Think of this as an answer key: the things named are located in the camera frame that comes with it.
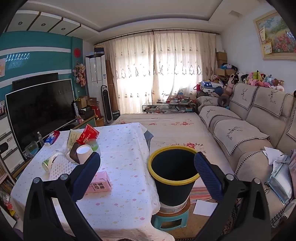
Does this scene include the white cup with red print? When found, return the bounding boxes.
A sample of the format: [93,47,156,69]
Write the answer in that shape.
[42,152,67,173]

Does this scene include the grey table cover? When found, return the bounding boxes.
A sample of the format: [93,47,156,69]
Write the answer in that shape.
[143,130,154,149]

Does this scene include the pile of plush toys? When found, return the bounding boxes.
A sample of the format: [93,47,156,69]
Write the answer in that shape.
[211,64,285,93]

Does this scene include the clear plastic document bag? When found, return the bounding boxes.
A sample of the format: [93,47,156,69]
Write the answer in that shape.
[268,154,294,204]

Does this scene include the dark bin with yellow rim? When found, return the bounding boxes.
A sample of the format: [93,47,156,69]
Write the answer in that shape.
[147,146,201,207]

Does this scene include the white paper sheet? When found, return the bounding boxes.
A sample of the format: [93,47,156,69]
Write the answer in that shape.
[193,200,218,216]

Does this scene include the green clear plastic cup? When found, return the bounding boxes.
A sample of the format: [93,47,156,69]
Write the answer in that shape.
[87,138,101,154]

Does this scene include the pink milk carton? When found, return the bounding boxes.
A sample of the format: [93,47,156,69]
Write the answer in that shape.
[84,171,112,194]

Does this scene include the brown rolled mat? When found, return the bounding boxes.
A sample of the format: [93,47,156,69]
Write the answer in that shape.
[105,60,118,112]

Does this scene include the white round container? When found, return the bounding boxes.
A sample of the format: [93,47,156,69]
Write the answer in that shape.
[160,200,188,214]

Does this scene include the floral sheet mattress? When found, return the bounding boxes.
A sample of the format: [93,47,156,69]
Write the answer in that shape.
[111,113,234,186]

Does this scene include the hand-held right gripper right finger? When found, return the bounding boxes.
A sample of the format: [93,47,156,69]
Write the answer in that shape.
[194,152,272,241]

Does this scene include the red snack packet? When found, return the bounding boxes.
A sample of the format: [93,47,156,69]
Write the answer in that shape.
[76,124,100,144]

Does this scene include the pile of books and boxes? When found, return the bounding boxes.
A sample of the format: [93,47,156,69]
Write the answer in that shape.
[157,93,195,112]

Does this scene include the beige fabric sofa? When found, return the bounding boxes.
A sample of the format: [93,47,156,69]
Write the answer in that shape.
[196,82,296,230]

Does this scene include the framed flower painting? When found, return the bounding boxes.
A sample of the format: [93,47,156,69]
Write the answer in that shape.
[253,10,296,61]

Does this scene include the glass coffee table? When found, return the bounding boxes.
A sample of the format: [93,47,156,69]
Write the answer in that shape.
[142,98,197,114]

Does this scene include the brown round board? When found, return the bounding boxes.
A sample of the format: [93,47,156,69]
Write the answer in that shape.
[157,197,191,218]

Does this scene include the blue red tissue pack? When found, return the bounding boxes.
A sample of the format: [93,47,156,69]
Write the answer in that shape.
[44,130,61,146]

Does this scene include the table with floral cloth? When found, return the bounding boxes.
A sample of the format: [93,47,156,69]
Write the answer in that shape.
[10,122,162,241]

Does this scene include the loose white papers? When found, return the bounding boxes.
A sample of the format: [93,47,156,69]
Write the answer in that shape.
[264,146,284,165]

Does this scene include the white paper cup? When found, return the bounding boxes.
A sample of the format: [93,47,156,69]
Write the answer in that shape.
[70,144,94,165]

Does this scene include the green wooden television cabinet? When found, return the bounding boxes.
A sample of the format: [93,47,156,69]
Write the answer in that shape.
[69,115,104,130]

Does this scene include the black bladeless tower fan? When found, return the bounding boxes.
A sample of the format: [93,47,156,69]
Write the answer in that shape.
[100,85,114,123]

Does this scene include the teal plastic stool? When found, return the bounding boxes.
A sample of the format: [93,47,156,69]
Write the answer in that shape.
[151,206,190,231]

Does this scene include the cream embroidered curtain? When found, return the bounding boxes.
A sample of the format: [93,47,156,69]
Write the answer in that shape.
[103,31,155,114]
[153,30,216,109]

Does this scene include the black flat box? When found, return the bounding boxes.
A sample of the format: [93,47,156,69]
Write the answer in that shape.
[79,109,95,118]

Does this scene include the blue star-patterned bag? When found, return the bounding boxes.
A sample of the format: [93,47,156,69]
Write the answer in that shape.
[200,81,223,93]

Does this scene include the clear plastic container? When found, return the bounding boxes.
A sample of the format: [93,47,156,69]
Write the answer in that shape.
[24,141,39,158]

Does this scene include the artificial flower wall decoration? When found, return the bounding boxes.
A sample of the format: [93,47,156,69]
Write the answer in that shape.
[73,61,86,87]

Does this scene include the large black television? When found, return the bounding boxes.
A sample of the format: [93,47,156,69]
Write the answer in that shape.
[5,79,77,160]

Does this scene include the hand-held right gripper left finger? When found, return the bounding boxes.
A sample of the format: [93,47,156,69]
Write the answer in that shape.
[23,152,102,241]

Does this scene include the white drawer cabinet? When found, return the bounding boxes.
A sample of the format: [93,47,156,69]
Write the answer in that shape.
[0,113,25,173]

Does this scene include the small black television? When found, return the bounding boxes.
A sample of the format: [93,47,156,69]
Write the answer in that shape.
[12,72,59,92]

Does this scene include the dark neck pillow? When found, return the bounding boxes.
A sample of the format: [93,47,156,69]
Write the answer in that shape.
[218,95,230,107]

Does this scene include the white standing air conditioner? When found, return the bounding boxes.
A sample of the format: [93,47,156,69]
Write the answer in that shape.
[85,54,109,121]

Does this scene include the pale yellow medicine box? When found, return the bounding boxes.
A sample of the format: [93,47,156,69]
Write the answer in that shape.
[67,130,84,149]

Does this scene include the stack of striped mats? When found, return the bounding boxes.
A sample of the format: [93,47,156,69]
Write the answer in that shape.
[190,183,218,202]

